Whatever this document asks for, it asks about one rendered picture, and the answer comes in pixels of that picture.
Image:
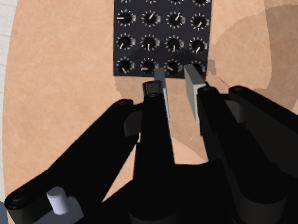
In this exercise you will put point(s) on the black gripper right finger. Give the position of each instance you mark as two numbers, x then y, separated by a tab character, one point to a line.
258	187

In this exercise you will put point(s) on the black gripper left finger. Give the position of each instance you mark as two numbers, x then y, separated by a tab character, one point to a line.
81	177

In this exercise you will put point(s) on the black knob box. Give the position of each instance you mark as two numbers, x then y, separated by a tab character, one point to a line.
185	38

